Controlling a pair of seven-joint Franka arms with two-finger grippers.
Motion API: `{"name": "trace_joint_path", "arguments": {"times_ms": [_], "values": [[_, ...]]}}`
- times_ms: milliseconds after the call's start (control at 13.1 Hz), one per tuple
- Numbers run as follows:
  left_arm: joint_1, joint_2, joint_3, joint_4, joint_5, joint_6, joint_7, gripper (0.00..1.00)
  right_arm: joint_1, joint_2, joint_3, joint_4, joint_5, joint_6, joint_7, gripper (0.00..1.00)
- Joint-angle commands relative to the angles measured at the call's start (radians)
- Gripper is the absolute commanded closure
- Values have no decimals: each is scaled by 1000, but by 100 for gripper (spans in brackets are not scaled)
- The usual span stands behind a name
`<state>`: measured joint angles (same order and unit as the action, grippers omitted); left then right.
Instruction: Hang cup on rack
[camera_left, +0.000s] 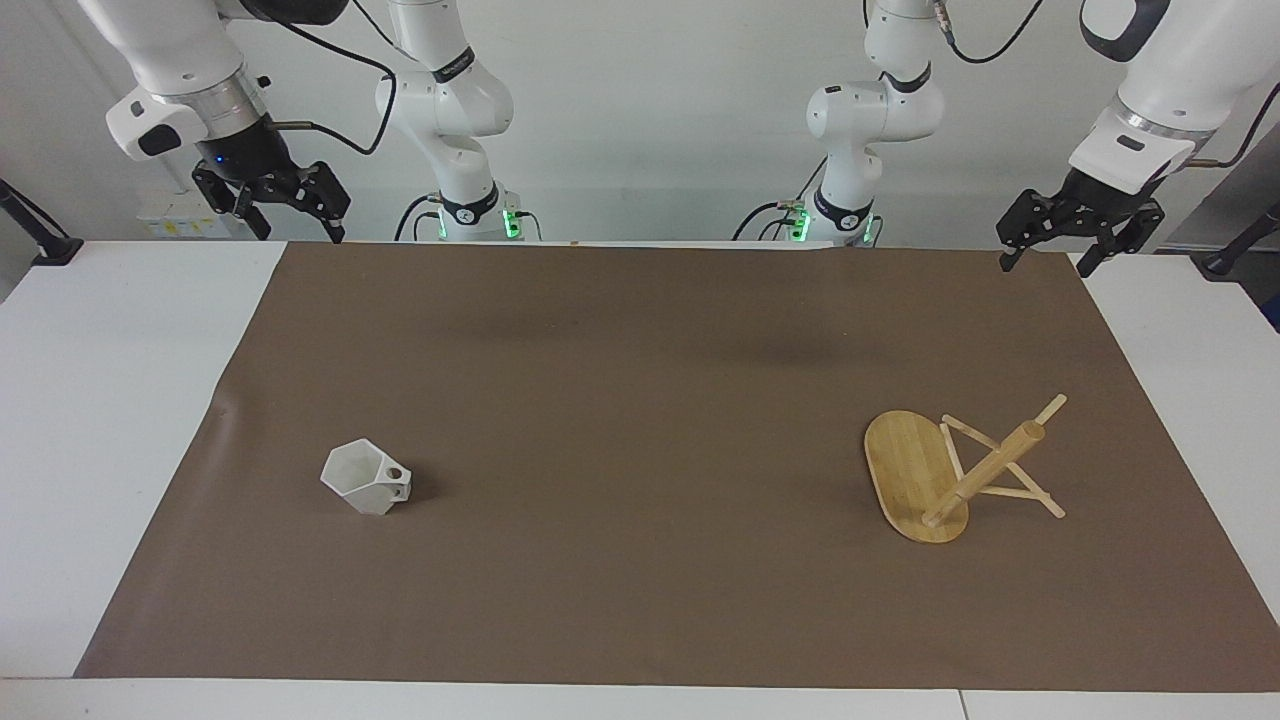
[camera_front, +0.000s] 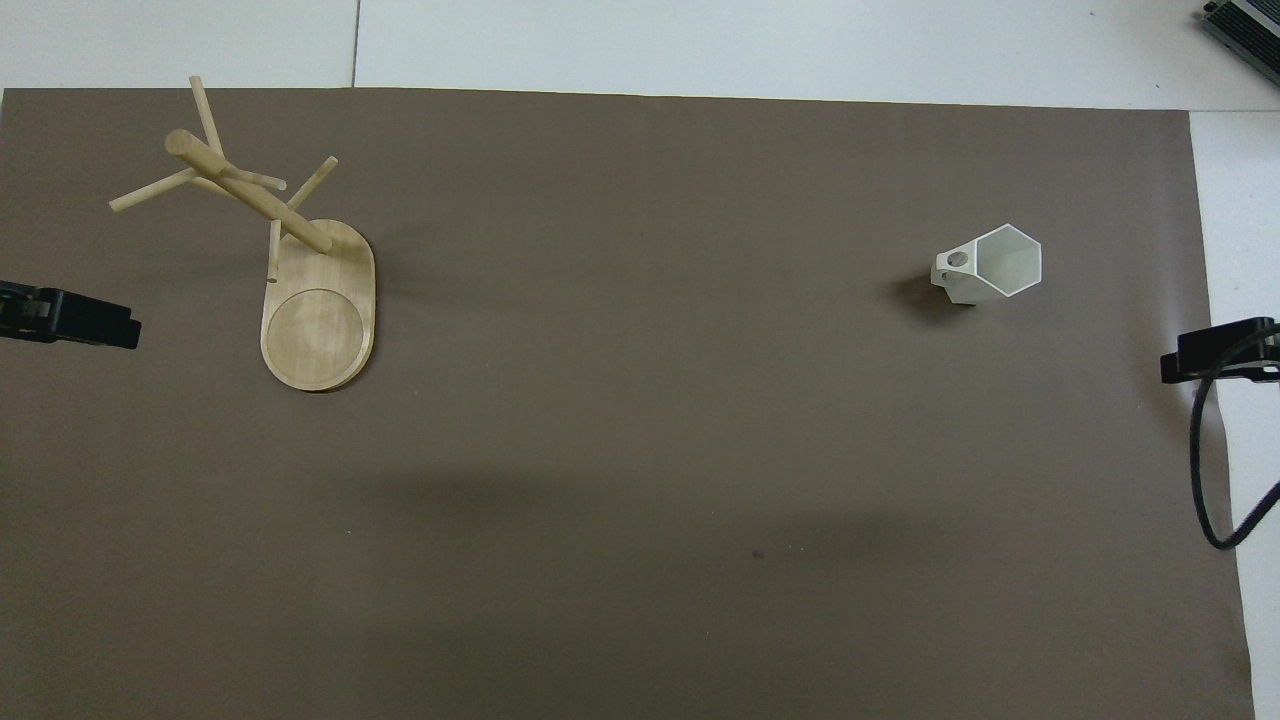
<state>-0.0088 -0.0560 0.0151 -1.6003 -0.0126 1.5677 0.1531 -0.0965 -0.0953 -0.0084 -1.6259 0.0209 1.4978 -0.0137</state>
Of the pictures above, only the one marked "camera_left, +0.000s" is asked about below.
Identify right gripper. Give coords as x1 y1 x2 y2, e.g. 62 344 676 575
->
191 112 353 246

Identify black stand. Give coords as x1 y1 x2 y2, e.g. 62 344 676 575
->
0 178 84 267
1198 200 1280 278

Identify wooden cup rack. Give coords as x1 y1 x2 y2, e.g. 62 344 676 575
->
863 393 1070 545

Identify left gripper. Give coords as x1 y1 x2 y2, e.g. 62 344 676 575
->
996 167 1168 280

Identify white faceted cup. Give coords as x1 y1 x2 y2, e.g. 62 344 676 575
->
320 438 414 518

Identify black cable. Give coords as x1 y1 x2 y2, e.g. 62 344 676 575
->
262 14 400 157
1190 82 1280 170
394 194 447 244
934 0 1047 65
732 155 833 243

